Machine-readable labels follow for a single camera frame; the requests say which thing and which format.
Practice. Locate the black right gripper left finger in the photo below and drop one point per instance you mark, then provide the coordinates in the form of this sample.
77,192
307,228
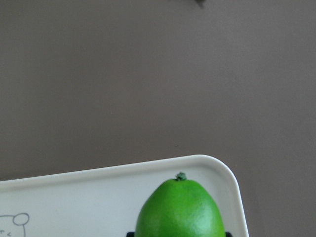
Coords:
130,234

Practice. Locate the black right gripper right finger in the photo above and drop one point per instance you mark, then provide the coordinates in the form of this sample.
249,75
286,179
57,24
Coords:
228,234

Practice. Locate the green lime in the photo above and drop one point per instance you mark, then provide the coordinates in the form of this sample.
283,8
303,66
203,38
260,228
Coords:
180,207

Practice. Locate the cream rabbit tray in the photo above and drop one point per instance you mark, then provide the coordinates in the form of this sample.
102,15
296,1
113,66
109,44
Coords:
106,202

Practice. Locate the grey folded cloth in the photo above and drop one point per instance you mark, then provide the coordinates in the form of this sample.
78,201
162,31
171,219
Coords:
200,3

